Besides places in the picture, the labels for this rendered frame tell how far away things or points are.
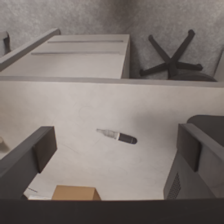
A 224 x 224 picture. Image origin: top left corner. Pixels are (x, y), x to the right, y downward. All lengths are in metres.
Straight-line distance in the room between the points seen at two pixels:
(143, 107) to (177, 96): 0.10
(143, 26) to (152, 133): 0.91
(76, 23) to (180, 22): 0.73
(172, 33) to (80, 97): 0.99
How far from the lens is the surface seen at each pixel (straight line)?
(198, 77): 0.78
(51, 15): 1.43
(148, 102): 0.46
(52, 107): 0.55
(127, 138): 0.53
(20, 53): 0.99
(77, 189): 0.94
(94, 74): 0.60
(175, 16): 1.31
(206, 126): 0.47
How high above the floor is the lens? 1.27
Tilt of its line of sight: 50 degrees down
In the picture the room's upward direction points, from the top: 168 degrees counter-clockwise
